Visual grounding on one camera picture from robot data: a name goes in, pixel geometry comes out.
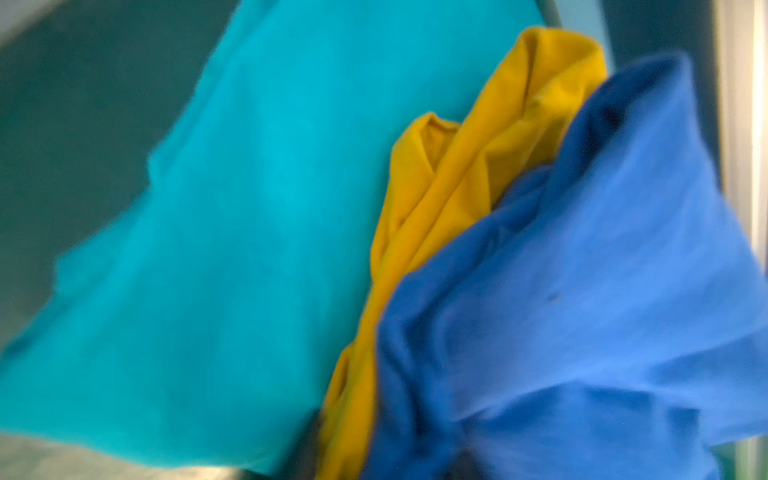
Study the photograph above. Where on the blue printed t-shirt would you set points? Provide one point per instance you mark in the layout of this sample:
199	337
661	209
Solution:
607	321

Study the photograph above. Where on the folded yellow t-shirt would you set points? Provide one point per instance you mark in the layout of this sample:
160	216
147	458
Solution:
443	178

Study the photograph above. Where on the folded teal t-shirt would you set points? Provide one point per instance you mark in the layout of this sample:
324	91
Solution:
202	326

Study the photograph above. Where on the back horizontal aluminium bar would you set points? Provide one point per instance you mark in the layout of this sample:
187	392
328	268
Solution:
741	64

